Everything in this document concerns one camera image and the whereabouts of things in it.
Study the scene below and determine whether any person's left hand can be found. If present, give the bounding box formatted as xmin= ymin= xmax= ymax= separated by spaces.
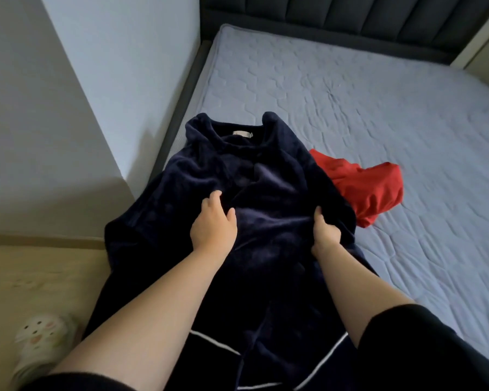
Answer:
xmin=189 ymin=190 xmax=239 ymax=261

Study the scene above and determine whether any person's right hand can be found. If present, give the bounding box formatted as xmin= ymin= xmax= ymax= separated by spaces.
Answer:
xmin=311 ymin=206 xmax=343 ymax=259

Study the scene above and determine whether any red polo shirt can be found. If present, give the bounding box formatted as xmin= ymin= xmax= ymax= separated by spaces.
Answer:
xmin=310 ymin=148 xmax=405 ymax=229

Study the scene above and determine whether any red and navy sports jacket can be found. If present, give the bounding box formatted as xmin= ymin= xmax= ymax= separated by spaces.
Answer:
xmin=81 ymin=111 xmax=376 ymax=391

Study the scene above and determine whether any grey quilted bed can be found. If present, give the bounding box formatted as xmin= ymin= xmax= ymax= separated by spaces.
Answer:
xmin=151 ymin=24 xmax=489 ymax=371

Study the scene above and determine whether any person's left forearm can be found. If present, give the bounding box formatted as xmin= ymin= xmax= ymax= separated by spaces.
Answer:
xmin=53 ymin=248 xmax=229 ymax=388

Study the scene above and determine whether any person's right forearm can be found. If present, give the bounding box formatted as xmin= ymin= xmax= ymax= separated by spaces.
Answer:
xmin=316 ymin=244 xmax=417 ymax=349

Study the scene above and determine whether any person's white clog shoe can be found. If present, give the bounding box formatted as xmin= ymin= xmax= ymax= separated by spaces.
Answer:
xmin=12 ymin=312 xmax=81 ymax=388

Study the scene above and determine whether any dark grey upholstered headboard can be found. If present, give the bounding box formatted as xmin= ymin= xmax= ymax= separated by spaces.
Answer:
xmin=199 ymin=0 xmax=489 ymax=64

